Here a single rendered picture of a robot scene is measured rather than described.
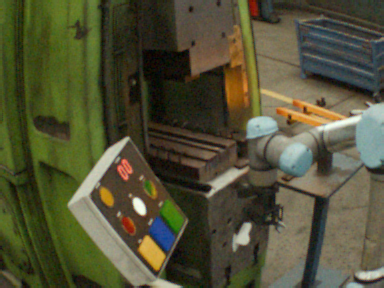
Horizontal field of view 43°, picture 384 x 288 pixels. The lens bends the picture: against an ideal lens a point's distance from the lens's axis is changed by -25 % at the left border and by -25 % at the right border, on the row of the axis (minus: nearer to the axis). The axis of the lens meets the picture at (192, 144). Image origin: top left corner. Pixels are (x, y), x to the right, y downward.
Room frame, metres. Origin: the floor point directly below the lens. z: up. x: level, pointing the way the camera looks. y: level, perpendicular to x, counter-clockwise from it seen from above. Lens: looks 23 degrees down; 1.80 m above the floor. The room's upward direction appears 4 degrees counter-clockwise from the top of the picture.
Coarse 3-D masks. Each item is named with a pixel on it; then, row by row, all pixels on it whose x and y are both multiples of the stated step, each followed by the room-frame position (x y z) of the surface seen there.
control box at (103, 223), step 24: (120, 144) 1.44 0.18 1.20; (96, 168) 1.35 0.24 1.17; (120, 168) 1.35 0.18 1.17; (144, 168) 1.44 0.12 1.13; (96, 192) 1.19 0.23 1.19; (120, 192) 1.28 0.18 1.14; (144, 192) 1.37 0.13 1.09; (96, 216) 1.15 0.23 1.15; (120, 216) 1.21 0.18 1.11; (144, 216) 1.29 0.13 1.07; (96, 240) 1.15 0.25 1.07; (120, 240) 1.14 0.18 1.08; (120, 264) 1.14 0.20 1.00; (144, 264) 1.13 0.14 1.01
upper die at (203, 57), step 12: (192, 48) 1.74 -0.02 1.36; (204, 48) 1.78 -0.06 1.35; (216, 48) 1.83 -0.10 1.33; (228, 48) 1.88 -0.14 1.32; (144, 60) 1.85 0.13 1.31; (156, 60) 1.81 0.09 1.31; (168, 60) 1.78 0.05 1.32; (180, 60) 1.75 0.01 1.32; (192, 60) 1.74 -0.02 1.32; (204, 60) 1.78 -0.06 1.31; (216, 60) 1.83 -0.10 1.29; (228, 60) 1.88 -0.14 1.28; (168, 72) 1.78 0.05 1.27; (180, 72) 1.75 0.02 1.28; (192, 72) 1.73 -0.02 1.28
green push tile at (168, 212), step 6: (168, 204) 1.40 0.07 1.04; (162, 210) 1.36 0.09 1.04; (168, 210) 1.38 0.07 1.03; (174, 210) 1.41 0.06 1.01; (162, 216) 1.35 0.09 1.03; (168, 216) 1.36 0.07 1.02; (174, 216) 1.39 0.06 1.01; (180, 216) 1.41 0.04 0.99; (168, 222) 1.35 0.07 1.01; (174, 222) 1.37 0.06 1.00; (180, 222) 1.39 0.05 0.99; (174, 228) 1.35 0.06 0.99
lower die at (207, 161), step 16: (160, 128) 2.02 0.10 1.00; (176, 128) 2.03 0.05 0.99; (160, 144) 1.91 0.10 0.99; (176, 144) 1.90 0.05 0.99; (192, 144) 1.87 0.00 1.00; (224, 144) 1.84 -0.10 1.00; (160, 160) 1.83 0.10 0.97; (176, 160) 1.79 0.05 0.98; (192, 160) 1.79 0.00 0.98; (208, 160) 1.77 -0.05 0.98; (224, 160) 1.83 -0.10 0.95; (192, 176) 1.74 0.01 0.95; (208, 176) 1.76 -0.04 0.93
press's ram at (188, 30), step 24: (144, 0) 1.77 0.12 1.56; (168, 0) 1.71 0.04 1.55; (192, 0) 1.76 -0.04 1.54; (216, 0) 1.85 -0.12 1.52; (144, 24) 1.77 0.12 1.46; (168, 24) 1.71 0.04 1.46; (192, 24) 1.75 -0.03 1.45; (216, 24) 1.84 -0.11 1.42; (144, 48) 1.78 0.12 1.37; (168, 48) 1.71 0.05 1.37
